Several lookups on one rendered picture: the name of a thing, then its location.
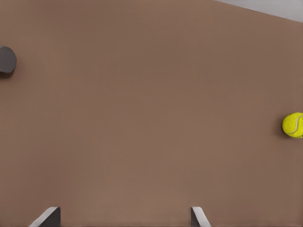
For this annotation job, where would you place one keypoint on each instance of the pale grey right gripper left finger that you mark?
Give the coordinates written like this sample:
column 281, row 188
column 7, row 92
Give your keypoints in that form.
column 48, row 218

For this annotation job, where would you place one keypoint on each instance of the yellow tennis ball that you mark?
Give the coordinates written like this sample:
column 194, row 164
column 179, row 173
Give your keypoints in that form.
column 293, row 124

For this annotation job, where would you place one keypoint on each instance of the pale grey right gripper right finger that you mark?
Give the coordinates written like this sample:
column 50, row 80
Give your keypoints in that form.
column 199, row 218

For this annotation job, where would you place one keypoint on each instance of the dark grey tennis tube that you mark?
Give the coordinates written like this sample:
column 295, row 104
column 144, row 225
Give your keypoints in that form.
column 6, row 59

